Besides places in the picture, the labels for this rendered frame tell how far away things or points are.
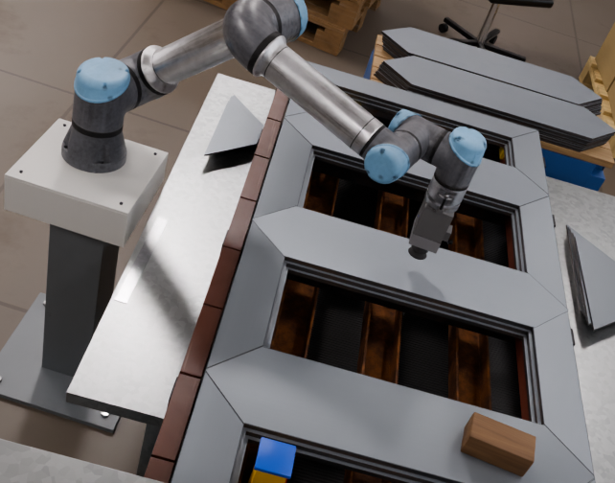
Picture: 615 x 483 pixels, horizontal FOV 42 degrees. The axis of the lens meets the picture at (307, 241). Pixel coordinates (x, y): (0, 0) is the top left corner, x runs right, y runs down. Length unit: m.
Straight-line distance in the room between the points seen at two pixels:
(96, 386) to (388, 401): 0.56
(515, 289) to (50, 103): 2.26
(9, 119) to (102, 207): 1.64
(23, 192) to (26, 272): 0.90
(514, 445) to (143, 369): 0.73
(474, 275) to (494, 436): 0.49
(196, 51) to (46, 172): 0.44
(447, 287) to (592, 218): 0.76
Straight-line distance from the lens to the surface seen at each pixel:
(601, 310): 2.08
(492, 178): 2.22
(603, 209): 2.52
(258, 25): 1.60
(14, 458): 1.10
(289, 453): 1.35
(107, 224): 1.87
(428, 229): 1.70
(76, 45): 3.97
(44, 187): 1.88
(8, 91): 3.61
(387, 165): 1.50
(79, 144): 1.93
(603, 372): 1.99
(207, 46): 1.81
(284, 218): 1.81
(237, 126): 2.30
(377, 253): 1.81
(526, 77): 2.82
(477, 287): 1.84
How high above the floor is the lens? 1.98
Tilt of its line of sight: 40 degrees down
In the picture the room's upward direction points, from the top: 19 degrees clockwise
